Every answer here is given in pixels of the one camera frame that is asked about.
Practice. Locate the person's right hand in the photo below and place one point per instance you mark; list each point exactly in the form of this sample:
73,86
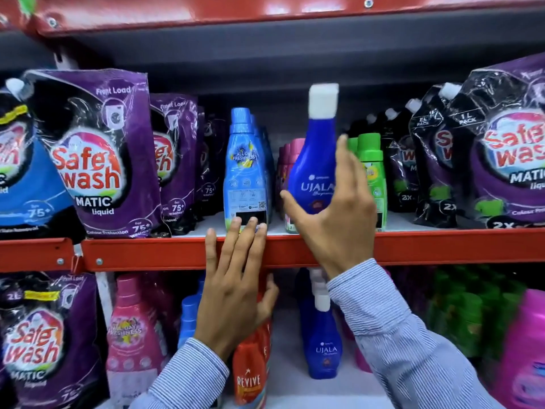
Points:
340,234

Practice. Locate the person's left hand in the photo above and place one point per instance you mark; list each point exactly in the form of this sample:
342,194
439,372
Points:
225,302

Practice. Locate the person's right thumb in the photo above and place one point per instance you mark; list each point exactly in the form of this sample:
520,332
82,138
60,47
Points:
296,212

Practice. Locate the person's left little finger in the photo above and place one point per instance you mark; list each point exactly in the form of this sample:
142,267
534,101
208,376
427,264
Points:
211,255

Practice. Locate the person's left thumb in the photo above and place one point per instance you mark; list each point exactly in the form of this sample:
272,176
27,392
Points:
270,296

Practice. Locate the person's left middle finger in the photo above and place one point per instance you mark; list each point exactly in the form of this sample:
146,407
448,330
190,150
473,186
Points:
246,247

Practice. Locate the dark blue bottle white cap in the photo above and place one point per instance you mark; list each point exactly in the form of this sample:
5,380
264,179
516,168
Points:
321,340
313,166

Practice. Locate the person's left forearm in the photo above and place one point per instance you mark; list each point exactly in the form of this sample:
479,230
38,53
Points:
191,379

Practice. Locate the person's right forearm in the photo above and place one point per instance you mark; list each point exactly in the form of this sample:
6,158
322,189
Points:
404,345

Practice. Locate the pink conditioner bottle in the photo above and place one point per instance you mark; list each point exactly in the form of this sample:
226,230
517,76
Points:
521,353
289,161
134,336

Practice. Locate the light blue conditioner bottle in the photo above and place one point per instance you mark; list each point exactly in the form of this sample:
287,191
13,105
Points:
265,153
189,315
245,166

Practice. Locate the orange red bottle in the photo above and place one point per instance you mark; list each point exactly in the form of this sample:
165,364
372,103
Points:
249,374

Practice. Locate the green conditioner bottle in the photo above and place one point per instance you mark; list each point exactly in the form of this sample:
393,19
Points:
374,174
352,144

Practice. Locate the white shelf upright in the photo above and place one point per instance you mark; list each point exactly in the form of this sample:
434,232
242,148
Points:
103,293

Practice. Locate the red shelf beam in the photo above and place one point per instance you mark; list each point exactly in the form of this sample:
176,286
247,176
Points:
34,253
255,8
425,247

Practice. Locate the large purple detergent pouch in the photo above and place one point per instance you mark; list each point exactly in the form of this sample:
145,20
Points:
47,340
98,157
506,157

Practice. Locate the blue detergent pouch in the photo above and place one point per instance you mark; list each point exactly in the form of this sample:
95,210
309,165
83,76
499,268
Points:
30,187

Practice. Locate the group of green bottles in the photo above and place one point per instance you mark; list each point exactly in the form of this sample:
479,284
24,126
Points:
472,315

